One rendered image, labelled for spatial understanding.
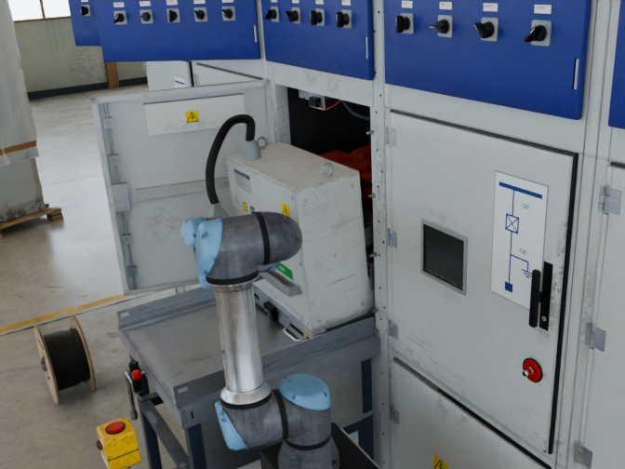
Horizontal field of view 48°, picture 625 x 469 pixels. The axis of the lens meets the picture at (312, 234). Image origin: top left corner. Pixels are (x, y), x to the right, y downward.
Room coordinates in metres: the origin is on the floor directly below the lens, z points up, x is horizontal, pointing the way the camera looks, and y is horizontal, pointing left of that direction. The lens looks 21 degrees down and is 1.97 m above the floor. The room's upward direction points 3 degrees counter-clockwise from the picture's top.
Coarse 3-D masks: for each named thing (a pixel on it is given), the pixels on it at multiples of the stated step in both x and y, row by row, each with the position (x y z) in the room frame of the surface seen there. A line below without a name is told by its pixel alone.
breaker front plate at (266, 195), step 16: (256, 176) 2.12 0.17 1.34; (240, 192) 2.26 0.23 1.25; (256, 192) 2.14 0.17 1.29; (272, 192) 2.03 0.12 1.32; (288, 192) 1.93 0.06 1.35; (240, 208) 2.28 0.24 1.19; (256, 208) 2.16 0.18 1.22; (272, 208) 2.05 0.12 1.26; (272, 272) 2.12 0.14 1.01; (272, 288) 2.14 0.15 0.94; (304, 288) 1.92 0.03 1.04; (288, 304) 2.04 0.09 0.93; (304, 304) 1.94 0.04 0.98; (304, 320) 1.95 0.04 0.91
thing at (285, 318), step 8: (256, 288) 2.24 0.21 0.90; (264, 296) 2.18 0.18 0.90; (280, 312) 2.08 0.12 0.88; (280, 320) 2.09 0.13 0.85; (288, 320) 2.03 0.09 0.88; (296, 320) 1.99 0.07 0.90; (288, 328) 2.04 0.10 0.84; (296, 328) 1.99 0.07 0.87; (304, 328) 1.93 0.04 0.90; (320, 328) 1.92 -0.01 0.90; (312, 336) 1.89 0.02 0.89
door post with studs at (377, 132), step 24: (384, 192) 1.93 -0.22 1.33; (384, 216) 1.93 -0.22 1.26; (384, 240) 1.93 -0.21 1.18; (384, 264) 1.94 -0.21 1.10; (384, 288) 1.94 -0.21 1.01; (384, 312) 1.94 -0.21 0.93; (384, 336) 1.94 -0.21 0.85; (384, 360) 1.94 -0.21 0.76; (384, 384) 1.95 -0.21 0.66; (384, 408) 1.95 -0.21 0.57; (384, 432) 1.95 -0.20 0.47; (384, 456) 1.95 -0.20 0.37
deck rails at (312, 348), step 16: (144, 304) 2.18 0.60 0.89; (160, 304) 2.21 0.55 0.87; (176, 304) 2.24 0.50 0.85; (192, 304) 2.27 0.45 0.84; (208, 304) 2.27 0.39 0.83; (128, 320) 2.15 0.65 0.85; (144, 320) 2.18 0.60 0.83; (160, 320) 2.18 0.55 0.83; (368, 320) 1.98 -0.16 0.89; (320, 336) 1.89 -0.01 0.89; (336, 336) 1.92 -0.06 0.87; (352, 336) 1.95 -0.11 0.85; (368, 336) 1.98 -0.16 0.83; (272, 352) 1.81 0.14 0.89; (288, 352) 1.83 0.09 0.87; (304, 352) 1.86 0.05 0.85; (320, 352) 1.89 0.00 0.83; (272, 368) 1.80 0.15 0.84; (192, 384) 1.68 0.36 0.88; (208, 384) 1.71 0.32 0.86; (224, 384) 1.73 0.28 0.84; (176, 400) 1.66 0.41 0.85; (192, 400) 1.68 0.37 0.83
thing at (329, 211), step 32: (256, 160) 2.24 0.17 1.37; (288, 160) 2.20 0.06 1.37; (320, 160) 2.16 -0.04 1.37; (320, 192) 1.94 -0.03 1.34; (352, 192) 2.00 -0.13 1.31; (320, 224) 1.94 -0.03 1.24; (352, 224) 1.99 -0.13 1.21; (320, 256) 1.94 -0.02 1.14; (352, 256) 1.99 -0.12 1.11; (320, 288) 1.93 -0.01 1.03; (352, 288) 1.99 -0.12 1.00; (320, 320) 1.93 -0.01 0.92
